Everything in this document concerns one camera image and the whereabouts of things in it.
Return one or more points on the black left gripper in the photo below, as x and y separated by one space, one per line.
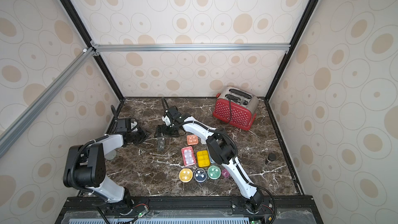
143 136

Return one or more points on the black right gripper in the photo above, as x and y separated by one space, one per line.
166 130

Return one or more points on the clear small pillbox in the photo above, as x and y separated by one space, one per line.
161 144

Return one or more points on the orange pillbox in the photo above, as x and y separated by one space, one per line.
192 140

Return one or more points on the red pillbox clear lid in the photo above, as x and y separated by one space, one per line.
188 156

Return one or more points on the white pillbox with amber lid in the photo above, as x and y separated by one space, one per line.
203 159

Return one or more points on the yellow round pillbox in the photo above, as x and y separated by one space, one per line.
185 175

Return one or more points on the dark blue round pillbox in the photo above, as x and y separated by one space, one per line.
200 175

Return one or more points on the green round pillbox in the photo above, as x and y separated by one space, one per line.
214 172

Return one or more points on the purple pillbox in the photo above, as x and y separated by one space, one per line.
225 173

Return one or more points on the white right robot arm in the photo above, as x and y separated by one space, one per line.
222 150

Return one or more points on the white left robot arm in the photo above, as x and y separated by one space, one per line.
85 168

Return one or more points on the red and silver toaster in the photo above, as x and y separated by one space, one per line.
236 107

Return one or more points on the small black cap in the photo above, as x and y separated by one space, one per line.
271 158

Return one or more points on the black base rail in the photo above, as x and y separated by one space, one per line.
195 210

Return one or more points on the aluminium frame crossbar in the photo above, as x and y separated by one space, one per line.
192 47

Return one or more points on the aluminium frame side bar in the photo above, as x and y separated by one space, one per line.
18 127

